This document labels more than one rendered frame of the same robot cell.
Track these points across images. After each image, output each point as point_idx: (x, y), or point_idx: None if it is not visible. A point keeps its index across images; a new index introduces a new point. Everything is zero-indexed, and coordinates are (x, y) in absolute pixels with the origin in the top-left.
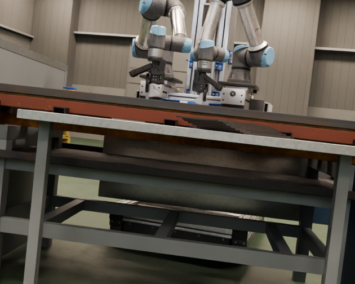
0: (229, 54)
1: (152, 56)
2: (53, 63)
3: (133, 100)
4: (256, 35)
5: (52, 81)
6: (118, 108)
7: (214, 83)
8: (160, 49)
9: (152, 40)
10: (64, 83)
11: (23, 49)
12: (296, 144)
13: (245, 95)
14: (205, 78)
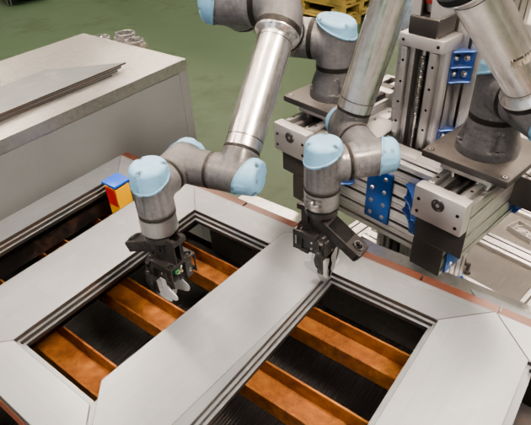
0: (398, 158)
1: (144, 235)
2: (131, 88)
3: (28, 424)
4: (513, 77)
5: (140, 115)
6: (18, 419)
7: (341, 245)
8: (153, 224)
9: (134, 201)
10: (183, 91)
11: (5, 142)
12: None
13: (477, 206)
14: (321, 228)
